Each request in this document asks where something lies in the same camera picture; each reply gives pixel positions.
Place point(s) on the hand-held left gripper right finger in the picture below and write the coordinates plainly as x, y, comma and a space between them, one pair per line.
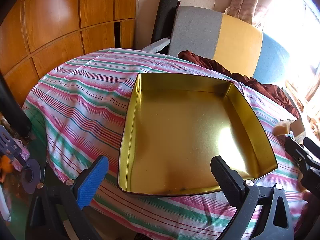
226, 177

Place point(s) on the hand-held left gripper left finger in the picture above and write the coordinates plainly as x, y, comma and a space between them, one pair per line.
92, 183

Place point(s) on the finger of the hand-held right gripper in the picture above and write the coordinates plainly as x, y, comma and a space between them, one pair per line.
297, 155
312, 146

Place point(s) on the small cardboard box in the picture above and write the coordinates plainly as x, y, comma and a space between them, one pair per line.
297, 127

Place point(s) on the tan block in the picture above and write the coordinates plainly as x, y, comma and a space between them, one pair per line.
281, 128

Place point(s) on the maroon tin box gold inside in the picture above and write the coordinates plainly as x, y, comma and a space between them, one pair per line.
187, 135

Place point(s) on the purple plastic disc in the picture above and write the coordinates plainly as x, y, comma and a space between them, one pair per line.
31, 175

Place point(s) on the maroon cloth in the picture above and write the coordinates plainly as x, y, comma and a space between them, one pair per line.
262, 87

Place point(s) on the striped tablecloth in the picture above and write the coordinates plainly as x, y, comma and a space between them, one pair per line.
82, 100

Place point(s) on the grey yellow blue chair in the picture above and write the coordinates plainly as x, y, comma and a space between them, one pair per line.
240, 42

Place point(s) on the beige curtain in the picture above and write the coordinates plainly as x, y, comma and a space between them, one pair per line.
247, 0

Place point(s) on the wooden wardrobe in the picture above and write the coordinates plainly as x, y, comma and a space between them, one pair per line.
50, 17

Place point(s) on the black rolled mat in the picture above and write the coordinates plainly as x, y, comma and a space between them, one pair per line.
163, 17

